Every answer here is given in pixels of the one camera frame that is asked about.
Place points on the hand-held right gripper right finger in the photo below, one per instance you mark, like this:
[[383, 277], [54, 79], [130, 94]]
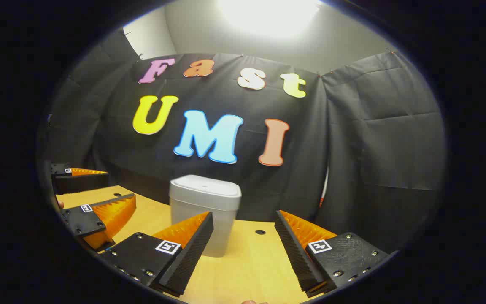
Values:
[[298, 253]]

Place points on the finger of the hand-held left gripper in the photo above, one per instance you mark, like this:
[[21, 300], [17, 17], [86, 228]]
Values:
[[82, 219], [80, 182]]

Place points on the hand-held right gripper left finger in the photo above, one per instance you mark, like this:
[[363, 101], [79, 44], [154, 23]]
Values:
[[192, 253]]

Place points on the grey desktop garbage bin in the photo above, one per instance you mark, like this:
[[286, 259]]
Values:
[[203, 211]]

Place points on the wooden desktop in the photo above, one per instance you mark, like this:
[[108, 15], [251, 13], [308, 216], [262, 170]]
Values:
[[247, 270]]

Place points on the ceiling light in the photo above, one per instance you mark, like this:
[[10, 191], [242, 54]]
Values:
[[268, 14]]

